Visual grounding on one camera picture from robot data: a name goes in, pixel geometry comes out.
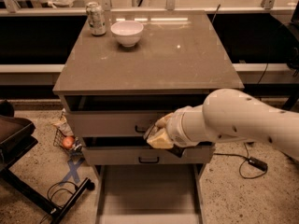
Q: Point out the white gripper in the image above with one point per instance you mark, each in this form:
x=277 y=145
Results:
x=175 y=129

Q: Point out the black rxbar chocolate bar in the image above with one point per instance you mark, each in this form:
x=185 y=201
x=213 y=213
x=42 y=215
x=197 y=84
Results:
x=177 y=151

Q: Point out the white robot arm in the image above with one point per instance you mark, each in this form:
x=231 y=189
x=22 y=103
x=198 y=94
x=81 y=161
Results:
x=225 y=116

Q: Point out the grey drawer cabinet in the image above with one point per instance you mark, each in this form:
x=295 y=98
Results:
x=178 y=61

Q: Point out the open bottom drawer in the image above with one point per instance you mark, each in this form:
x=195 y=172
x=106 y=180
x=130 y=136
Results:
x=150 y=194

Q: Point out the red apple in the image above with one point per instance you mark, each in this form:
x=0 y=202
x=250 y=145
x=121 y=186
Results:
x=68 y=142

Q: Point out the snack bag in basket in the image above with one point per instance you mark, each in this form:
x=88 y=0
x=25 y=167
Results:
x=62 y=125

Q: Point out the white ceramic bowl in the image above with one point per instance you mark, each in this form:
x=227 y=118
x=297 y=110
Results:
x=127 y=33

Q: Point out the silver soda can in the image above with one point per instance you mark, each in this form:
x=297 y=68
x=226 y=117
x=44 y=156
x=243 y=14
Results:
x=96 y=18

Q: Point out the middle drawer with black handle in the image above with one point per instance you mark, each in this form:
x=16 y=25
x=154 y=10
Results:
x=145 y=155

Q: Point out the drawer with black handle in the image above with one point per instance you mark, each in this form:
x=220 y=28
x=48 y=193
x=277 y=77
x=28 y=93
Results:
x=145 y=155
x=123 y=124

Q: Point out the top drawer with black handle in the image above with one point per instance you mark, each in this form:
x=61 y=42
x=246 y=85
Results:
x=123 y=124

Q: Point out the wire basket on floor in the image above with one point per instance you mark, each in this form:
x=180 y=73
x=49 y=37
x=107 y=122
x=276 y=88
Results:
x=74 y=151

